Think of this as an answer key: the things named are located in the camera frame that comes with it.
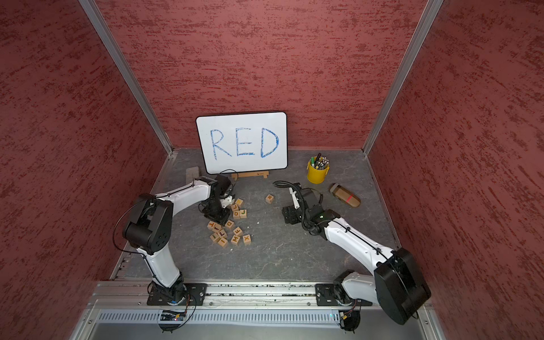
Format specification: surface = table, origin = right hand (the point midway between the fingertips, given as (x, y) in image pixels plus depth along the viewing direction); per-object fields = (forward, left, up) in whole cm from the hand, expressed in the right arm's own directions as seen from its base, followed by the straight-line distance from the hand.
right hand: (291, 212), depth 86 cm
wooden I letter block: (-10, +28, -6) cm, 31 cm away
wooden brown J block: (+6, +25, -6) cm, 27 cm away
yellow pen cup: (+22, -14, +3) cm, 26 cm away
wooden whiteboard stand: (+23, +19, -2) cm, 30 cm away
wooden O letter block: (+3, +24, -6) cm, 25 cm away
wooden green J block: (+3, +21, -6) cm, 22 cm away
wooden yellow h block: (+10, +24, -6) cm, 26 cm away
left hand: (-2, +32, -6) cm, 32 cm away
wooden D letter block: (-2, +27, -6) cm, 27 cm away
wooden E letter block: (-4, +32, -5) cm, 32 cm away
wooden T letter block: (-2, +35, -6) cm, 36 cm away
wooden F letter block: (-5, +23, -6) cm, 24 cm away
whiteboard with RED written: (+32, +21, +11) cm, 40 cm away
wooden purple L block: (-6, +29, -5) cm, 30 cm away
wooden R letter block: (+11, +9, -6) cm, 16 cm away
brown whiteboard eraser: (+12, -26, -6) cm, 30 cm away
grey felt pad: (+26, +50, -5) cm, 57 cm away
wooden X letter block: (-9, +19, -6) cm, 22 cm away
